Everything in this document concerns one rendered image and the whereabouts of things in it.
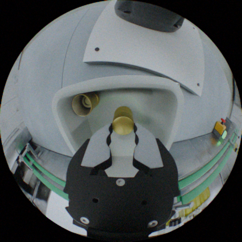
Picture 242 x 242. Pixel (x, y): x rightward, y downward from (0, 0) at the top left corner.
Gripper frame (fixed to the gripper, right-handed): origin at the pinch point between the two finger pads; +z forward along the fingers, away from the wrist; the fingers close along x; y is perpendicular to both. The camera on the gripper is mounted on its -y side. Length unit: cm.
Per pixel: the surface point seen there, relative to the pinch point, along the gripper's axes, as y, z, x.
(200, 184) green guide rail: 12.5, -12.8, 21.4
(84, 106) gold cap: -2.7, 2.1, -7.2
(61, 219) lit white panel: 40, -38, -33
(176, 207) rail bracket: 9.5, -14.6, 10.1
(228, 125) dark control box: 4, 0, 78
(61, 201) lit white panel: 40, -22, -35
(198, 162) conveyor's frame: 10.6, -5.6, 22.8
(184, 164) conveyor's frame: 10.7, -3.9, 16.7
